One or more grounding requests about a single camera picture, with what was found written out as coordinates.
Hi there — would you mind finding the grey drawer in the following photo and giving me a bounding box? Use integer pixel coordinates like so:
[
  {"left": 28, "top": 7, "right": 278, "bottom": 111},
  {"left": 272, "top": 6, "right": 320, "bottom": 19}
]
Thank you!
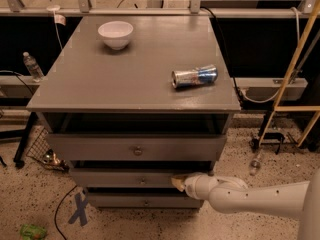
[
  {"left": 70, "top": 161, "right": 212, "bottom": 188},
  {"left": 47, "top": 134, "right": 226, "bottom": 161},
  {"left": 85, "top": 188, "right": 203, "bottom": 209}
]

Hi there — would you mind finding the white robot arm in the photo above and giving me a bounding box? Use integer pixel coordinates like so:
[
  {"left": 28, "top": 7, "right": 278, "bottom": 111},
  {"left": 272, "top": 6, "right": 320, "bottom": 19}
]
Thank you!
[{"left": 171, "top": 170, "right": 320, "bottom": 240}]

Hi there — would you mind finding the grey bottom drawer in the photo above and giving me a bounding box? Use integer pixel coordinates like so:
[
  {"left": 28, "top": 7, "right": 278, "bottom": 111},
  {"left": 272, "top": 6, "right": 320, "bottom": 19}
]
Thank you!
[{"left": 85, "top": 188, "right": 203, "bottom": 209}]

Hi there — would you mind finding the grey wooden drawer cabinet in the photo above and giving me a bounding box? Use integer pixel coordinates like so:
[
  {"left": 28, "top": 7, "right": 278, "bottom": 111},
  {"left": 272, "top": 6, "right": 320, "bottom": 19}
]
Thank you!
[{"left": 26, "top": 15, "right": 242, "bottom": 209}]

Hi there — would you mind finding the grey top drawer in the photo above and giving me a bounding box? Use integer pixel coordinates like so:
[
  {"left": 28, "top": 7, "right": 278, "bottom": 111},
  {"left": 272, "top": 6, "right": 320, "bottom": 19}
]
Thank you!
[{"left": 47, "top": 134, "right": 226, "bottom": 161}]

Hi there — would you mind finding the plastic bottle on floor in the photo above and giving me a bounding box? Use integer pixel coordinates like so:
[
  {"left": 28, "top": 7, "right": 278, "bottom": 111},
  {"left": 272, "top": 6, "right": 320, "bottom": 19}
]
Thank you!
[{"left": 249, "top": 153, "right": 262, "bottom": 176}]

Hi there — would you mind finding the blue tape cross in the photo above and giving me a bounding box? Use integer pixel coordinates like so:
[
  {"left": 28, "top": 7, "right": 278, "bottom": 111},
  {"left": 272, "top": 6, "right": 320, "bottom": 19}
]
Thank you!
[{"left": 68, "top": 193, "right": 88, "bottom": 226}]

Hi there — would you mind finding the crushed silver blue can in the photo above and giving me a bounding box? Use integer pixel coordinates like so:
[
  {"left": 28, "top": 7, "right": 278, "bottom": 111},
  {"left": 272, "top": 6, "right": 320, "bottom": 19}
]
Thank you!
[{"left": 171, "top": 64, "right": 218, "bottom": 89}]

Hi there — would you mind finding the green crumpled bag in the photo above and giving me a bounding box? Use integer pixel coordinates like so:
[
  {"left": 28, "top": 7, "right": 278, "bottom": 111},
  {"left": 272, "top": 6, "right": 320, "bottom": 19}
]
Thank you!
[{"left": 20, "top": 224, "right": 47, "bottom": 240}]

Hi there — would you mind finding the white ceramic bowl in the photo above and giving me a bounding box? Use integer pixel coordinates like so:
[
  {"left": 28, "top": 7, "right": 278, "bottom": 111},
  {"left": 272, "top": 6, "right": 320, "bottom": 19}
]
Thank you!
[{"left": 98, "top": 21, "right": 134, "bottom": 50}]

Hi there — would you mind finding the black stand leg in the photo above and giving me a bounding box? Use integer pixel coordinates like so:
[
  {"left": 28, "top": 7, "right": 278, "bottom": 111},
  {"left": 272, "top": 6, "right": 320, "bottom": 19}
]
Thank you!
[{"left": 0, "top": 112, "right": 37, "bottom": 169}]

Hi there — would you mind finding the clear plastic water bottle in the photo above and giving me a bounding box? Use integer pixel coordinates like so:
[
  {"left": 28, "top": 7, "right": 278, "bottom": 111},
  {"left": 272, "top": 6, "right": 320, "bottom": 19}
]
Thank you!
[{"left": 23, "top": 52, "right": 44, "bottom": 82}]

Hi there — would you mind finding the black floor cable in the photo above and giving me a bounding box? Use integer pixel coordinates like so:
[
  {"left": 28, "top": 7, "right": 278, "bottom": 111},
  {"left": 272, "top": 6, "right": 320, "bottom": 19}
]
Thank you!
[{"left": 53, "top": 185, "right": 78, "bottom": 240}]

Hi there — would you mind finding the black cable behind cabinet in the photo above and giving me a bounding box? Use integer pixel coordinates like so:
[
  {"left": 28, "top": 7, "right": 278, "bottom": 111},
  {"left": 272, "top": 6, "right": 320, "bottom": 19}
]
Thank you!
[{"left": 201, "top": 6, "right": 245, "bottom": 106}]

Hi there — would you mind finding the black wire basket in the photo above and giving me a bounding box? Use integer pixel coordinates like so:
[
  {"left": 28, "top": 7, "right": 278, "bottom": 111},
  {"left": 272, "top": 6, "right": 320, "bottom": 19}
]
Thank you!
[{"left": 26, "top": 129, "right": 69, "bottom": 172}]

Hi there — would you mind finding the yellow wooden frame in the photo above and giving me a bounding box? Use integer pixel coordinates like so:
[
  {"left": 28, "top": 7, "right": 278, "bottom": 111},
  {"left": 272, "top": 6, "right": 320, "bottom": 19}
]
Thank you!
[{"left": 258, "top": 0, "right": 320, "bottom": 147}]

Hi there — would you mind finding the white cable with tag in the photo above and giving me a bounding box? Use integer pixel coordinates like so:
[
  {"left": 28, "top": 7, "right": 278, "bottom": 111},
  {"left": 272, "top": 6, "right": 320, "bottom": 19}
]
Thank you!
[{"left": 40, "top": 0, "right": 67, "bottom": 50}]

